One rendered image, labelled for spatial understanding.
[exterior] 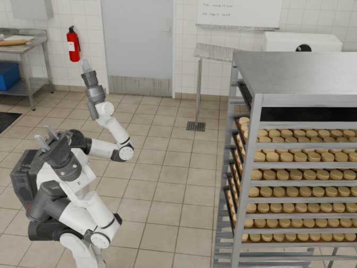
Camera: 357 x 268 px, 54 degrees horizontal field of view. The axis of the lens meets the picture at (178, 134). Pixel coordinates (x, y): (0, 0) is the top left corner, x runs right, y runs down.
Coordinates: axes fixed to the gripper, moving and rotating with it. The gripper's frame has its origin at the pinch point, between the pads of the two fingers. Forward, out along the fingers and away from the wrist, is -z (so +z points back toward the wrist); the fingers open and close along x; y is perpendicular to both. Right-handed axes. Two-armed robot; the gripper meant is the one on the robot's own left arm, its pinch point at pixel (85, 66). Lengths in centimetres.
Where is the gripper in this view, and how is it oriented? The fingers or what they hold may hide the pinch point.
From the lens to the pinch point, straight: 183.7
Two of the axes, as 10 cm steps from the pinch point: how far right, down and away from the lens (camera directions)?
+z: 2.9, 9.3, 2.5
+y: -8.4, 3.7, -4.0
